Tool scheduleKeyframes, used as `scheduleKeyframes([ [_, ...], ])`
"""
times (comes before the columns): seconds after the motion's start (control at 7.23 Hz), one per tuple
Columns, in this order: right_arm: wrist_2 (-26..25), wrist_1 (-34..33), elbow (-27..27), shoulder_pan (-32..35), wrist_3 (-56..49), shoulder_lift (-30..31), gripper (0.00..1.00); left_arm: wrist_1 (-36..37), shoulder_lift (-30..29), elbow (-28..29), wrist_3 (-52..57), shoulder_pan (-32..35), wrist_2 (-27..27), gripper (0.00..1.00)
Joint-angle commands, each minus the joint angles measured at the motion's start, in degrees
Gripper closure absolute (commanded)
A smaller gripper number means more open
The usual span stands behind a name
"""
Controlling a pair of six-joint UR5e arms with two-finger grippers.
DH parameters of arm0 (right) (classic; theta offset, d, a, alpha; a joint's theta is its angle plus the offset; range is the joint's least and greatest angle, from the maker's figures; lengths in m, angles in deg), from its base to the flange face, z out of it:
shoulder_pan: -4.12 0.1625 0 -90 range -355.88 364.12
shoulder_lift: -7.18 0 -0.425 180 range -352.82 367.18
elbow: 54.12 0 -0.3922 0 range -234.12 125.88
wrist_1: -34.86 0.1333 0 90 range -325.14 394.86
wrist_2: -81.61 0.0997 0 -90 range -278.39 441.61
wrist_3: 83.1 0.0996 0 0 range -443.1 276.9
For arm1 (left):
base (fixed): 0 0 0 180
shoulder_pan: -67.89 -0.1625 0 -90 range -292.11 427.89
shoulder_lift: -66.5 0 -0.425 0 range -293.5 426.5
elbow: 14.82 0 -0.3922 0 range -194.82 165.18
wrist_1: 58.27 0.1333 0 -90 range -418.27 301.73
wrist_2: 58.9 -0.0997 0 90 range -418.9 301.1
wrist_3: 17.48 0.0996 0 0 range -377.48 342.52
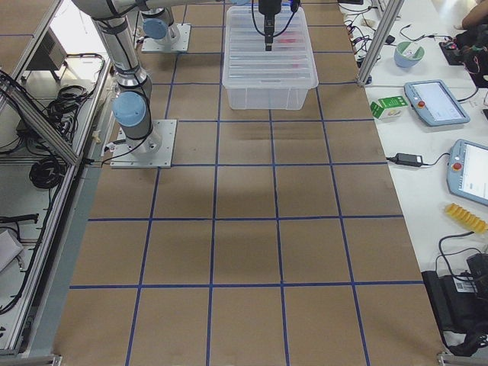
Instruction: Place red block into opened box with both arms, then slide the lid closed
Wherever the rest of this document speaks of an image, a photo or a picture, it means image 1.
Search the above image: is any clear plastic box lid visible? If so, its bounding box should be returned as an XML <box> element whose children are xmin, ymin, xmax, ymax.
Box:
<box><xmin>222</xmin><ymin>6</ymin><xmax>319</xmax><ymax>89</ymax></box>

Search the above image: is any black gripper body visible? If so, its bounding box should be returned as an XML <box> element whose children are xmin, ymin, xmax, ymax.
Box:
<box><xmin>258</xmin><ymin>0</ymin><xmax>281</xmax><ymax>18</ymax></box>

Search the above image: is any black power adapter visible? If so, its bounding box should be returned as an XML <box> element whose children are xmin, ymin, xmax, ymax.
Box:
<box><xmin>395</xmin><ymin>152</ymin><xmax>423</xmax><ymax>167</ymax></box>

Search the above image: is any teach pendant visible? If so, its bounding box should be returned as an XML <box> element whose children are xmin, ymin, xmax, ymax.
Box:
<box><xmin>403</xmin><ymin>80</ymin><xmax>470</xmax><ymax>127</ymax></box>
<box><xmin>447</xmin><ymin>139</ymin><xmax>488</xmax><ymax>206</ymax></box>

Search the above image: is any green white carton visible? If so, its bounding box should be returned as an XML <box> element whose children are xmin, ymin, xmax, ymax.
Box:
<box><xmin>370</xmin><ymin>95</ymin><xmax>408</xmax><ymax>120</ymax></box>

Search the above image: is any green bowl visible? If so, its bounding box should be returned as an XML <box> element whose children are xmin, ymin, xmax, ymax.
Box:
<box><xmin>393</xmin><ymin>41</ymin><xmax>425</xmax><ymax>68</ymax></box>

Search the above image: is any far teach pendant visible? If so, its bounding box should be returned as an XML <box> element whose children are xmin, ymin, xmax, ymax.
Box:
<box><xmin>403</xmin><ymin>80</ymin><xmax>470</xmax><ymax>127</ymax></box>

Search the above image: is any near teach pendant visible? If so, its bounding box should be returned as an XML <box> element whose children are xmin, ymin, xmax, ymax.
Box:
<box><xmin>447</xmin><ymin>139</ymin><xmax>488</xmax><ymax>206</ymax></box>

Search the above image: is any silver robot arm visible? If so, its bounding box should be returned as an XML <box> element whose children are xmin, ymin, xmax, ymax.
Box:
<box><xmin>142</xmin><ymin>8</ymin><xmax>180</xmax><ymax>44</ymax></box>
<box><xmin>74</xmin><ymin>1</ymin><xmax>195</xmax><ymax>155</ymax></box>

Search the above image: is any aluminium frame post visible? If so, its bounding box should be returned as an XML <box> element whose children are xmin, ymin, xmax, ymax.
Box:
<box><xmin>357</xmin><ymin>0</ymin><xmax>404</xmax><ymax>86</ymax></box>

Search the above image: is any clear plastic storage box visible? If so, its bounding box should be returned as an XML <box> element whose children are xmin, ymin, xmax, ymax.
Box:
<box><xmin>225</xmin><ymin>87</ymin><xmax>310</xmax><ymax>111</ymax></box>

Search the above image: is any yellow toy piece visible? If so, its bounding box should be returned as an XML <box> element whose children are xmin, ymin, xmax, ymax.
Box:
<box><xmin>445</xmin><ymin>203</ymin><xmax>487</xmax><ymax>234</ymax></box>

